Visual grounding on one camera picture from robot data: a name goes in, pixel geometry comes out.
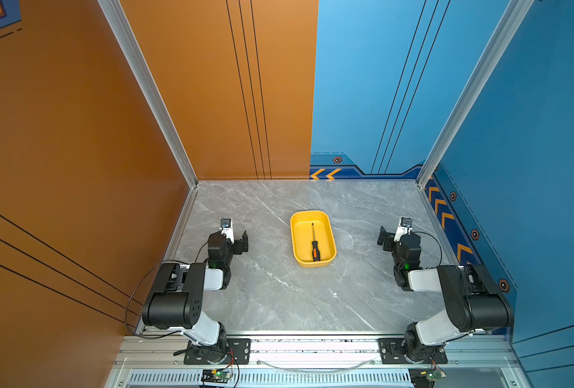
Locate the orange black handled screwdriver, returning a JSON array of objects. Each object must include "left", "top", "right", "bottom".
[{"left": 311, "top": 223, "right": 321, "bottom": 262}]

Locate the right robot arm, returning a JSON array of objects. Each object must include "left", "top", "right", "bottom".
[{"left": 378, "top": 223, "right": 513, "bottom": 363}]

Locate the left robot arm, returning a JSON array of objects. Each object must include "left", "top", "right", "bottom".
[{"left": 141, "top": 232, "right": 249, "bottom": 364}]

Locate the yellow plastic bin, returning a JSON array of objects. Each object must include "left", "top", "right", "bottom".
[{"left": 290, "top": 210, "right": 337, "bottom": 268}]

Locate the right circuit board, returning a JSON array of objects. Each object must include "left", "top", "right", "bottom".
[{"left": 409, "top": 369, "right": 447, "bottom": 388}]

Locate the left green circuit board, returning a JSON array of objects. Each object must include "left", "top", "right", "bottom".
[{"left": 200, "top": 369, "right": 235, "bottom": 388}]

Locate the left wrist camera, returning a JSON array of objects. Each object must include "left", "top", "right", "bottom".
[{"left": 220, "top": 218, "right": 235, "bottom": 243}]

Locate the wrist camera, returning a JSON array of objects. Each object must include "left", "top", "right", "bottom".
[
  {"left": 394, "top": 217, "right": 413, "bottom": 243},
  {"left": 220, "top": 218, "right": 235, "bottom": 243}
]

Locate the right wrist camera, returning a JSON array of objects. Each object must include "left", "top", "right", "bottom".
[{"left": 394, "top": 217, "right": 413, "bottom": 243}]

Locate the left black cable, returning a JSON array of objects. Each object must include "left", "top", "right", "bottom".
[{"left": 124, "top": 259, "right": 191, "bottom": 340}]

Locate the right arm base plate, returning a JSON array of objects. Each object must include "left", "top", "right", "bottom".
[{"left": 378, "top": 337, "right": 448, "bottom": 365}]

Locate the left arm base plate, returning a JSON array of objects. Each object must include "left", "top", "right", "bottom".
[{"left": 183, "top": 338, "right": 251, "bottom": 365}]

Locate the white cable on rail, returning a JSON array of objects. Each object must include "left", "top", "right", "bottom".
[{"left": 257, "top": 357, "right": 379, "bottom": 373}]

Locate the aluminium front rail frame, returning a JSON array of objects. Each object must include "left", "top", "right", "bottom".
[{"left": 105, "top": 331, "right": 531, "bottom": 387}]

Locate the right aluminium corner post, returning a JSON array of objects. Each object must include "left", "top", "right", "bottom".
[{"left": 416, "top": 0, "right": 535, "bottom": 189}]

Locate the aluminium corner post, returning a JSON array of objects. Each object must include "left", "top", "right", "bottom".
[
  {"left": 98, "top": 0, "right": 199, "bottom": 189},
  {"left": 416, "top": 0, "right": 535, "bottom": 189}
]

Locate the left aluminium corner post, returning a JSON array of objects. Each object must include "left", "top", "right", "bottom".
[{"left": 98, "top": 0, "right": 199, "bottom": 189}]

